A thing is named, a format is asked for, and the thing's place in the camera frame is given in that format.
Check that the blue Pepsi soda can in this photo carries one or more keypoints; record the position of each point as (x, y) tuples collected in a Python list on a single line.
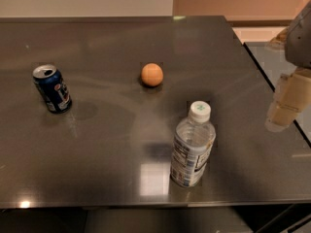
[(52, 88)]

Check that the clear plastic water bottle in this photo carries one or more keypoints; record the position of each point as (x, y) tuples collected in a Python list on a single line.
[(193, 140)]

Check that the orange fruit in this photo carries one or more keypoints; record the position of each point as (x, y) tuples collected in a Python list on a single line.
[(152, 74)]

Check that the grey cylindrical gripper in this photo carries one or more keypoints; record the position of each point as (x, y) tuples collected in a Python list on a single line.
[(299, 42)]

